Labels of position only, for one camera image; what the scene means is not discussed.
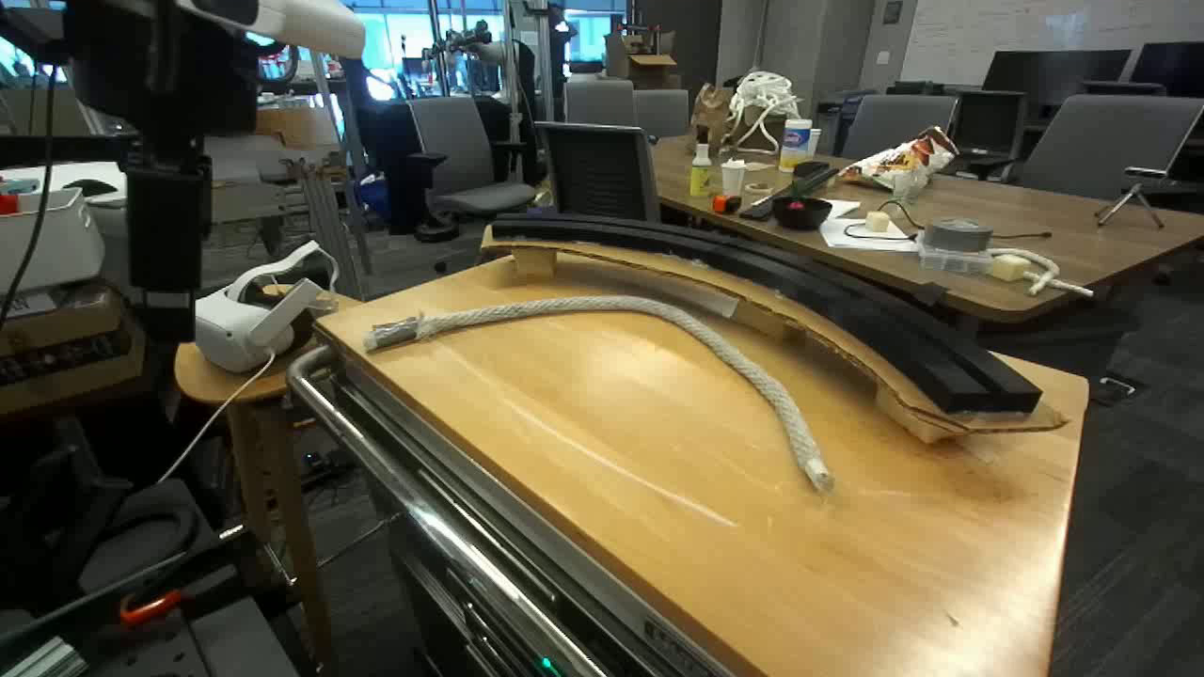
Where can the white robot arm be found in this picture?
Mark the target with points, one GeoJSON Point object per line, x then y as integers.
{"type": "Point", "coordinates": [179, 74]}

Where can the curved cardboard base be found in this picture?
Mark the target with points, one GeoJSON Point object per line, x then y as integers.
{"type": "Point", "coordinates": [767, 312]}

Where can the dark office chair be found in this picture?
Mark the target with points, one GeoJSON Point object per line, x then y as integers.
{"type": "Point", "coordinates": [598, 171]}

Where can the black bowl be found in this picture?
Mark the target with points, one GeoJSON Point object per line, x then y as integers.
{"type": "Point", "coordinates": [800, 210]}

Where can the round wooden stool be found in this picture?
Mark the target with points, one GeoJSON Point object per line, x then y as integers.
{"type": "Point", "coordinates": [269, 476]}

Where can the white VR headset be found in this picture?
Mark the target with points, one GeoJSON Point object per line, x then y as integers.
{"type": "Point", "coordinates": [265, 304]}

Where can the black curved track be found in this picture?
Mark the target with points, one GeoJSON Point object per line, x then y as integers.
{"type": "Point", "coordinates": [941, 362]}

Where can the grey tape roll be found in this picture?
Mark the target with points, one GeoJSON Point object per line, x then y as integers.
{"type": "Point", "coordinates": [958, 233]}

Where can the chip snack bag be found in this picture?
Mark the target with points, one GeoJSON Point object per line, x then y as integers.
{"type": "Point", "coordinates": [911, 159]}

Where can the grey chair right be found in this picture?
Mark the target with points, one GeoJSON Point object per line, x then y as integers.
{"type": "Point", "coordinates": [1102, 144]}

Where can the chrome cart handle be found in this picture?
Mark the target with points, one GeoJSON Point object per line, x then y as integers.
{"type": "Point", "coordinates": [479, 609]}

